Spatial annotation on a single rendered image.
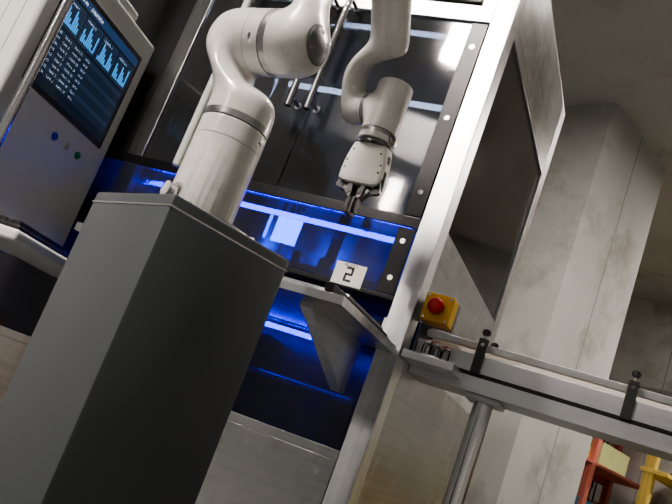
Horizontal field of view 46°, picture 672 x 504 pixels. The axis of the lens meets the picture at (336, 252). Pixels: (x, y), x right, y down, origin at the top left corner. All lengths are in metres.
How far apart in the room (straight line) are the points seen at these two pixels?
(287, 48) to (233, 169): 0.23
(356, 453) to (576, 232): 3.73
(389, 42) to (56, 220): 1.09
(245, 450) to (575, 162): 4.12
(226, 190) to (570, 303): 4.28
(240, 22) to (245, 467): 1.07
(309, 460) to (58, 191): 1.02
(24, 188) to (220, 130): 0.97
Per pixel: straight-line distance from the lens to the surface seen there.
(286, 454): 1.97
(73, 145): 2.34
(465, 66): 2.21
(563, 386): 1.96
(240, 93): 1.38
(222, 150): 1.34
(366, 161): 1.78
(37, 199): 2.28
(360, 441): 1.91
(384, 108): 1.81
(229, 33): 1.46
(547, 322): 5.26
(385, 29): 1.80
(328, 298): 1.57
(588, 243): 5.58
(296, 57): 1.39
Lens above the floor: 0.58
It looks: 14 degrees up
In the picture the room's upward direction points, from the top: 21 degrees clockwise
